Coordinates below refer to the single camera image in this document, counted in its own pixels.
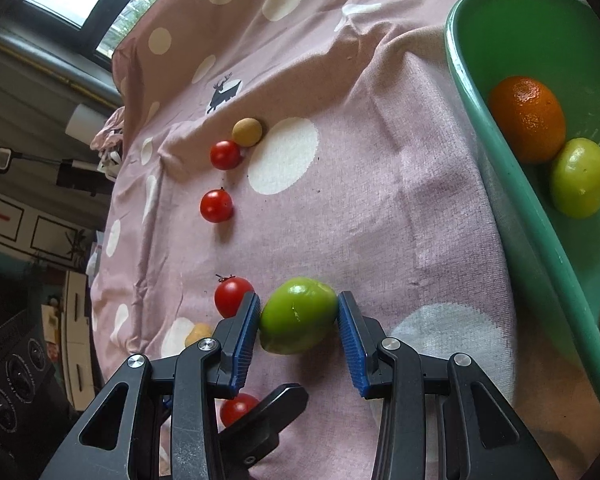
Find green round fruit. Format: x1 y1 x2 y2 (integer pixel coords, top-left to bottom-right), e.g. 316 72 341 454
259 276 338 356

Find orange mandarin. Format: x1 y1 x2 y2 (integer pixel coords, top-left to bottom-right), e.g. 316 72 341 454
488 76 567 165

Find black trigger lever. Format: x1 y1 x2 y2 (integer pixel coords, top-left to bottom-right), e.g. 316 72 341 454
219 384 309 479

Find small tan fruit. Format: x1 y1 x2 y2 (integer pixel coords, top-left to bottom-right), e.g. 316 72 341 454
184 323 213 347

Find red cherry tomato with stem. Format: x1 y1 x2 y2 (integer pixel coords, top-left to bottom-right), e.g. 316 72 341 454
213 274 253 318

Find black desk lamp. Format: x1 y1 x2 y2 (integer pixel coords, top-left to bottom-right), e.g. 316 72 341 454
0 146 114 197

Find small green fruit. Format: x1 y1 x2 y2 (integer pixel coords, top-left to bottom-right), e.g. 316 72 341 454
550 138 600 219

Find pink crumpled clothes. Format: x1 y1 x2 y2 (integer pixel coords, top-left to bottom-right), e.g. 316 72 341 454
90 106 125 182

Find pink polka dot cloth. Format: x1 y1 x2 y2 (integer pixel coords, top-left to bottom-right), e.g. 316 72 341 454
89 0 600 480

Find tan round fruit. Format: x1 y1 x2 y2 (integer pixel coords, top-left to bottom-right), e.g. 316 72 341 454
232 117 263 148

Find green plastic bowl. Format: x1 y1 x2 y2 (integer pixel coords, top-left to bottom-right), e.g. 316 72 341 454
444 0 600 402

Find black camera box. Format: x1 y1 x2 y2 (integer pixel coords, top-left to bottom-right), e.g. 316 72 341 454
0 311 73 463

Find black window frame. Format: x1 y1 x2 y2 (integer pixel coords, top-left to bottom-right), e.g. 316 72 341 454
9 0 211 68

